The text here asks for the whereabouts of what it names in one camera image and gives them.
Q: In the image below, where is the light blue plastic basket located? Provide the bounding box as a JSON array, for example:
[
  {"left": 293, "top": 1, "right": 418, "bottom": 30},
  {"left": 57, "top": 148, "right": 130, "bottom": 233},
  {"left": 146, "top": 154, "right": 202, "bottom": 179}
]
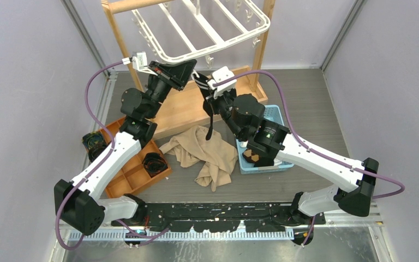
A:
[{"left": 235, "top": 105, "right": 294, "bottom": 175}]

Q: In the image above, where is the rolled black sock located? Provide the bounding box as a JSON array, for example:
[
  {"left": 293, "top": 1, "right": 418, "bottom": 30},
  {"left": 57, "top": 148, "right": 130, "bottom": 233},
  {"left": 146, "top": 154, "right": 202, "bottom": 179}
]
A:
[{"left": 142, "top": 152, "right": 168, "bottom": 177}]

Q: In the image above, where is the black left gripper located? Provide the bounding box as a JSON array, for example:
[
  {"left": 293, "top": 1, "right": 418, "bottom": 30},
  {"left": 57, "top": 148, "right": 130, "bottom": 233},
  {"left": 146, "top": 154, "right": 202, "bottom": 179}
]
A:
[{"left": 145, "top": 59, "right": 195, "bottom": 119}]

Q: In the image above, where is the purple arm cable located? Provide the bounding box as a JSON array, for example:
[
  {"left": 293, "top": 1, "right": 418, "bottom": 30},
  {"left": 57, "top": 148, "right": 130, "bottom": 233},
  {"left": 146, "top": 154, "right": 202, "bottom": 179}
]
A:
[
  {"left": 213, "top": 69, "right": 406, "bottom": 247},
  {"left": 55, "top": 61, "right": 170, "bottom": 251}
]

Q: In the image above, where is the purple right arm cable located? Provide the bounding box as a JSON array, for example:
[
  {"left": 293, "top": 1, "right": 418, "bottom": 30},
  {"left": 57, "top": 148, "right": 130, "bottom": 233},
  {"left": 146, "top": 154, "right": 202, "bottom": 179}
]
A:
[{"left": 213, "top": 69, "right": 406, "bottom": 247}]

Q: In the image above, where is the brown argyle sock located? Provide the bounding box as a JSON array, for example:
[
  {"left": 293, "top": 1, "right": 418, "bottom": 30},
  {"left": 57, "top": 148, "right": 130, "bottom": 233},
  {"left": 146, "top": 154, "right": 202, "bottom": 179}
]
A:
[{"left": 242, "top": 149, "right": 260, "bottom": 164}]

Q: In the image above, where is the beige crumpled cloth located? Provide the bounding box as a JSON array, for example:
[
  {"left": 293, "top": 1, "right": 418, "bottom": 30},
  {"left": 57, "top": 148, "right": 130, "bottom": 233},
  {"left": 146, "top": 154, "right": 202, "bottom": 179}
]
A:
[{"left": 160, "top": 126, "right": 238, "bottom": 192}]

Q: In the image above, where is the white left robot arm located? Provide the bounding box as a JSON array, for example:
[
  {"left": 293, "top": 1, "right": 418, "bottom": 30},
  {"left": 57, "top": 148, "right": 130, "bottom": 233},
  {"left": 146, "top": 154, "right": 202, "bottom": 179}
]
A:
[{"left": 54, "top": 59, "right": 197, "bottom": 236}]

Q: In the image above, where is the rolled dark green sock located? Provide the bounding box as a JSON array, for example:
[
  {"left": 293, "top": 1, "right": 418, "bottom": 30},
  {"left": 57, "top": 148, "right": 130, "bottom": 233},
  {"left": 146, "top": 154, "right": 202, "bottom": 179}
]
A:
[{"left": 88, "top": 142, "right": 107, "bottom": 162}]

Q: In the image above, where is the white plastic clip hanger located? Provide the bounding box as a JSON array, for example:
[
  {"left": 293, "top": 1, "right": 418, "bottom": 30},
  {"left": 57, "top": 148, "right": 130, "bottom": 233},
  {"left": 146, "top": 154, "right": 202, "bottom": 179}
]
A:
[{"left": 132, "top": 1, "right": 271, "bottom": 67}]

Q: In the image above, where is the orange compartment tray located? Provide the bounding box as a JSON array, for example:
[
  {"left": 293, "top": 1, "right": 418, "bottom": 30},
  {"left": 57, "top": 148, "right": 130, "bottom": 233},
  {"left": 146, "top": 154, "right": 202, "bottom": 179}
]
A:
[{"left": 98, "top": 117, "right": 172, "bottom": 198}]

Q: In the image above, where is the wooden hanger stand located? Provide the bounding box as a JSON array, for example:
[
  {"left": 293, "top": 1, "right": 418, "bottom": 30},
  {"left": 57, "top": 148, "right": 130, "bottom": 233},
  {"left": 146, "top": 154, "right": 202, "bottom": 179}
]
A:
[{"left": 101, "top": 1, "right": 275, "bottom": 139}]

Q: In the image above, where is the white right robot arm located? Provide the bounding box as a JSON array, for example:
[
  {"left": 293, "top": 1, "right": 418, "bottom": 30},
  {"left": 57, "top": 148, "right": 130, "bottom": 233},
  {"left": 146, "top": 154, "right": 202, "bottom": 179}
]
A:
[{"left": 204, "top": 91, "right": 379, "bottom": 224}]

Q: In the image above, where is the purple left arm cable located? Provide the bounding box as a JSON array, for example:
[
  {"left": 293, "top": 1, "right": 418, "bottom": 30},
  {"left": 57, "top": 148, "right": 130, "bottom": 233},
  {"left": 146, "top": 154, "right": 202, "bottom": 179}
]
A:
[{"left": 55, "top": 61, "right": 170, "bottom": 251}]

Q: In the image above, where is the black white-striped sock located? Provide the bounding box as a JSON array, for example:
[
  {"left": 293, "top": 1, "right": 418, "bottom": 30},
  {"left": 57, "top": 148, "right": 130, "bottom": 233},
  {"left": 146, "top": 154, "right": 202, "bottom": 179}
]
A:
[{"left": 192, "top": 71, "right": 214, "bottom": 141}]

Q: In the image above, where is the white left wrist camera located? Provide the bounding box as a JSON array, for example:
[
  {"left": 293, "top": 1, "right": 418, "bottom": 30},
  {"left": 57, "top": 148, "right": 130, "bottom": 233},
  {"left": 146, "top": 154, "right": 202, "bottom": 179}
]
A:
[{"left": 122, "top": 51, "right": 157, "bottom": 75}]

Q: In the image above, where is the rolled dark patterned sock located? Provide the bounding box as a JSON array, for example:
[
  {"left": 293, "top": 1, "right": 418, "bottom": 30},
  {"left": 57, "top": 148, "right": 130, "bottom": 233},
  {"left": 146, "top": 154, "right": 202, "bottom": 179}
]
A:
[{"left": 82, "top": 131, "right": 106, "bottom": 151}]

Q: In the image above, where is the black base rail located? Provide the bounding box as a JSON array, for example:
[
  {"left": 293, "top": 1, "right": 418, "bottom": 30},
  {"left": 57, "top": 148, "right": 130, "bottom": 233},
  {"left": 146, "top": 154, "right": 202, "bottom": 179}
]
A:
[{"left": 111, "top": 202, "right": 325, "bottom": 233}]

